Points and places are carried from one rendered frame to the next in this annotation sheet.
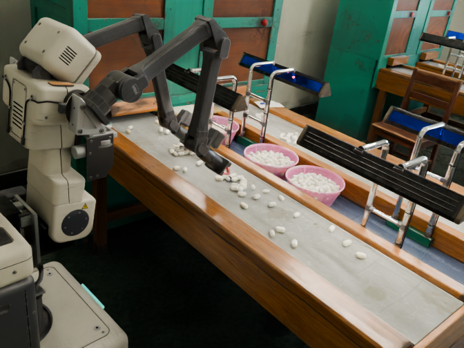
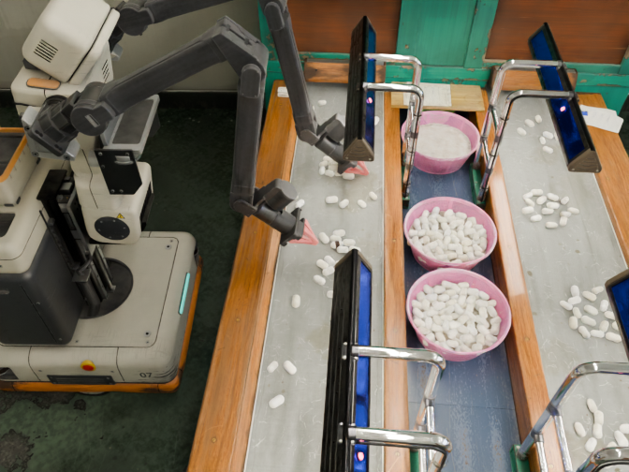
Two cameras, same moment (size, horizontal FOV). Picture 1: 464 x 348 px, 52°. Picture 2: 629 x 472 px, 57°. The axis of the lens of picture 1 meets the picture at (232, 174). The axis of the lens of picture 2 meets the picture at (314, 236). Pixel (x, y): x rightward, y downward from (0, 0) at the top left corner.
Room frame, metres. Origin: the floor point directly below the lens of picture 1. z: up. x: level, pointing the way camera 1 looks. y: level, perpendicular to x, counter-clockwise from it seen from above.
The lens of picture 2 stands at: (1.05, -0.77, 2.01)
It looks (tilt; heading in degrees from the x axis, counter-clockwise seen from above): 48 degrees down; 48
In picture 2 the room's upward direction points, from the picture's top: straight up
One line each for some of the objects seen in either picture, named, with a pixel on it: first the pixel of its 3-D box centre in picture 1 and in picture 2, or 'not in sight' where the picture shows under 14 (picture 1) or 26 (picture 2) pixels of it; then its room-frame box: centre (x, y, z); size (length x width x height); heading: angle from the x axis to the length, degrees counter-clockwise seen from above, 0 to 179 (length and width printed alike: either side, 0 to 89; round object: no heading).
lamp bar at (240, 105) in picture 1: (197, 82); (361, 80); (2.11, 0.21, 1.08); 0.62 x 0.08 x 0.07; 44
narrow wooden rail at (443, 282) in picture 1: (269, 187); (392, 283); (1.87, -0.17, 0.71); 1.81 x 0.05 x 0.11; 44
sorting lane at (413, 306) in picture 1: (240, 192); (329, 274); (1.75, -0.05, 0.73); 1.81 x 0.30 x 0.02; 44
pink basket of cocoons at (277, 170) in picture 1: (269, 163); (447, 239); (2.11, -0.18, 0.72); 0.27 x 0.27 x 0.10
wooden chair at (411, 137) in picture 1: (408, 130); not in sight; (3.69, -1.38, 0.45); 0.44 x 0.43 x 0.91; 42
